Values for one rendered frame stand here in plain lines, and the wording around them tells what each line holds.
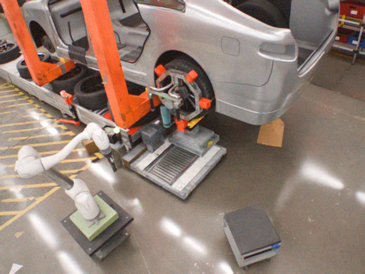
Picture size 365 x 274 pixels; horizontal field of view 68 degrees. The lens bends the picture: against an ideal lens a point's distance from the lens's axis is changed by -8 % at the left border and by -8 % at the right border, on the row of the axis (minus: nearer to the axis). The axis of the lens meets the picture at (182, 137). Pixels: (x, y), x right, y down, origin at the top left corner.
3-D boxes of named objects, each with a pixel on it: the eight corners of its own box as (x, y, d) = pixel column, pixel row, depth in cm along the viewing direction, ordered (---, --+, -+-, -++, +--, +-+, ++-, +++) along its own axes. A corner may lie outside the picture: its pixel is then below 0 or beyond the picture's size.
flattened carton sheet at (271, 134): (284, 120, 381) (285, 118, 378) (280, 147, 343) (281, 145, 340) (262, 117, 390) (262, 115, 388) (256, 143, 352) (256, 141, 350)
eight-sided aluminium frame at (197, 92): (203, 122, 301) (201, 76, 265) (200, 126, 297) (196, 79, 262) (164, 107, 329) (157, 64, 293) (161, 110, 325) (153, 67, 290)
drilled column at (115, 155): (123, 163, 349) (114, 137, 322) (117, 168, 344) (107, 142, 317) (117, 160, 355) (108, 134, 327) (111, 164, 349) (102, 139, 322)
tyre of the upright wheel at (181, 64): (165, 52, 312) (178, 103, 350) (151, 61, 299) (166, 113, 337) (216, 56, 273) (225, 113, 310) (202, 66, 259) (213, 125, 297)
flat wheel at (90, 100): (70, 109, 405) (64, 94, 390) (92, 84, 452) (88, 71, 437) (109, 111, 388) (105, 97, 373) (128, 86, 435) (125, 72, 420)
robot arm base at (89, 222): (90, 231, 239) (87, 228, 235) (80, 214, 253) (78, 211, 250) (108, 219, 246) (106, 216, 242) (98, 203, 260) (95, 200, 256)
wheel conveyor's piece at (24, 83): (76, 79, 532) (69, 60, 507) (37, 101, 484) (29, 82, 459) (50, 68, 584) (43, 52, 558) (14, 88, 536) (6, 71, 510)
